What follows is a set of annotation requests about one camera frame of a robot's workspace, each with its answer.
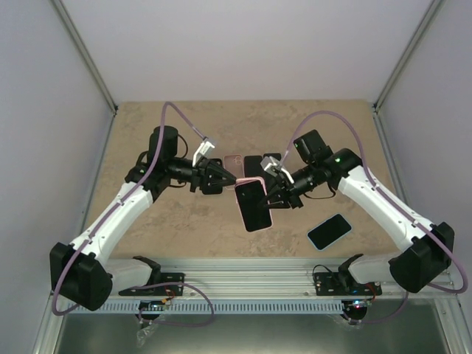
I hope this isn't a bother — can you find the left small circuit board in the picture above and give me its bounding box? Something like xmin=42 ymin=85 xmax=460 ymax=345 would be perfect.
xmin=138 ymin=299 xmax=172 ymax=312

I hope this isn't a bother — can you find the light pink phone case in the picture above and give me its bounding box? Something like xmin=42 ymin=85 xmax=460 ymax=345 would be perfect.
xmin=223 ymin=154 xmax=244 ymax=178

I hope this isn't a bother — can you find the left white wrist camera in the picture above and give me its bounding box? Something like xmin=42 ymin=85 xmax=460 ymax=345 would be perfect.
xmin=192 ymin=137 xmax=216 ymax=167

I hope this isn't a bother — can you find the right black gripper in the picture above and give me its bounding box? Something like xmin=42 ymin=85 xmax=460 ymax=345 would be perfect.
xmin=255 ymin=162 xmax=319 ymax=209

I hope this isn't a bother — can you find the phone in blue case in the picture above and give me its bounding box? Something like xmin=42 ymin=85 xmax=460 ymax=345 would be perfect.
xmin=307 ymin=214 xmax=353 ymax=251

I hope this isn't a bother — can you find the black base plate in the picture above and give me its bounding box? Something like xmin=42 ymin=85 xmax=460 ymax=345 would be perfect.
xmin=119 ymin=273 xmax=185 ymax=297
xmin=313 ymin=272 xmax=383 ymax=296

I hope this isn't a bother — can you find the black smartphone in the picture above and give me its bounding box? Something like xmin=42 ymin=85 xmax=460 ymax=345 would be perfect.
xmin=243 ymin=155 xmax=264 ymax=178

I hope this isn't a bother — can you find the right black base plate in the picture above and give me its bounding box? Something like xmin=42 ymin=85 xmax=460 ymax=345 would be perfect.
xmin=313 ymin=272 xmax=383 ymax=296

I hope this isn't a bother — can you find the clear plastic bag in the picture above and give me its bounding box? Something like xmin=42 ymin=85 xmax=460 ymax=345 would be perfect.
xmin=136 ymin=320 xmax=159 ymax=348

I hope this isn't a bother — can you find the left aluminium corner post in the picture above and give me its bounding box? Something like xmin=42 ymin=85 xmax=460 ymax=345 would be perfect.
xmin=49 ymin=0 xmax=118 ymax=116

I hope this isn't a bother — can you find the small circuit board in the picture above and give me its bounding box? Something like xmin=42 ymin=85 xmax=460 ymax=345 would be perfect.
xmin=138 ymin=299 xmax=172 ymax=312
xmin=347 ymin=299 xmax=372 ymax=309

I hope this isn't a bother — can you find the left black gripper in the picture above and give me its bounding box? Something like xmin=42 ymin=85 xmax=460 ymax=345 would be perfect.
xmin=169 ymin=157 xmax=237 ymax=193

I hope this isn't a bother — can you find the right small circuit board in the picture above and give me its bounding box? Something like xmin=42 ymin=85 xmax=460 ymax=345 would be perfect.
xmin=347 ymin=299 xmax=372 ymax=309

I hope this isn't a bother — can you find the right aluminium corner post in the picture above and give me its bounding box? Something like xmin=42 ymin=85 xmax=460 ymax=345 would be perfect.
xmin=372 ymin=0 xmax=445 ymax=111

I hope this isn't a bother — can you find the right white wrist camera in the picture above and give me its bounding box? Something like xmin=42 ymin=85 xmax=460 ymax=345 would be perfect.
xmin=260 ymin=156 xmax=294 ymax=184

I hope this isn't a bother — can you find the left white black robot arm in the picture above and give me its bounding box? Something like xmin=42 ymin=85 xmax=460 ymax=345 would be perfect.
xmin=49 ymin=125 xmax=236 ymax=310

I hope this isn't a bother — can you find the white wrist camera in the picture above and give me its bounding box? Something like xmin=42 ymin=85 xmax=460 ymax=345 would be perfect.
xmin=260 ymin=156 xmax=294 ymax=184
xmin=192 ymin=137 xmax=216 ymax=167

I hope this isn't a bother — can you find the aluminium corner post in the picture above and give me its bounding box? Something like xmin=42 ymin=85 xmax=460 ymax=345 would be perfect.
xmin=372 ymin=0 xmax=445 ymax=111
xmin=49 ymin=0 xmax=118 ymax=116

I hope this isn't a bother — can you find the phone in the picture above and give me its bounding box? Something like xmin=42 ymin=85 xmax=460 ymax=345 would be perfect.
xmin=263 ymin=153 xmax=282 ymax=161
xmin=307 ymin=214 xmax=353 ymax=251
xmin=235 ymin=177 xmax=273 ymax=232

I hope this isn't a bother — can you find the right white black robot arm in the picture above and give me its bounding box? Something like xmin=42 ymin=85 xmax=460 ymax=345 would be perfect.
xmin=259 ymin=130 xmax=454 ymax=294

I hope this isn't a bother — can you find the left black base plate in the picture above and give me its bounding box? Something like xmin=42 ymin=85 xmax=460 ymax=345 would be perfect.
xmin=119 ymin=273 xmax=185 ymax=297

